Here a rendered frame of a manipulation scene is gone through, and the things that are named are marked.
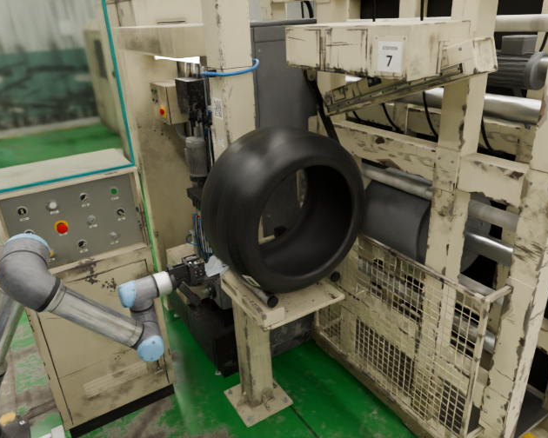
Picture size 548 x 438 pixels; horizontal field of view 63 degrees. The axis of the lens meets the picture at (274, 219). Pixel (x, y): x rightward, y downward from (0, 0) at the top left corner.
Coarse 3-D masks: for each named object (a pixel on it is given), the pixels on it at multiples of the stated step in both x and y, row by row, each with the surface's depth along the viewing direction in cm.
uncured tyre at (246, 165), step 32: (288, 128) 154; (224, 160) 149; (256, 160) 138; (288, 160) 139; (320, 160) 145; (352, 160) 156; (224, 192) 141; (256, 192) 136; (320, 192) 185; (352, 192) 158; (224, 224) 141; (256, 224) 139; (320, 224) 186; (352, 224) 162; (224, 256) 148; (256, 256) 144; (288, 256) 184; (320, 256) 177; (288, 288) 157
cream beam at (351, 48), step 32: (288, 32) 163; (320, 32) 148; (352, 32) 136; (384, 32) 125; (416, 32) 119; (448, 32) 125; (288, 64) 169; (320, 64) 153; (352, 64) 139; (416, 64) 123
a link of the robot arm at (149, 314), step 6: (150, 306) 140; (132, 312) 139; (138, 312) 138; (144, 312) 139; (150, 312) 140; (132, 318) 140; (138, 318) 138; (144, 318) 137; (150, 318) 138; (156, 318) 140
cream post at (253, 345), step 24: (216, 0) 150; (240, 0) 154; (216, 24) 154; (240, 24) 157; (216, 48) 158; (240, 48) 160; (216, 96) 169; (240, 96) 166; (216, 120) 174; (240, 120) 169; (216, 144) 180; (240, 312) 206; (240, 336) 214; (264, 336) 214; (240, 360) 223; (264, 360) 219; (264, 384) 225
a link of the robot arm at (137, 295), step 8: (136, 280) 138; (144, 280) 138; (152, 280) 139; (120, 288) 136; (128, 288) 135; (136, 288) 136; (144, 288) 137; (152, 288) 138; (120, 296) 136; (128, 296) 134; (136, 296) 136; (144, 296) 137; (152, 296) 139; (128, 304) 135; (136, 304) 137; (144, 304) 138
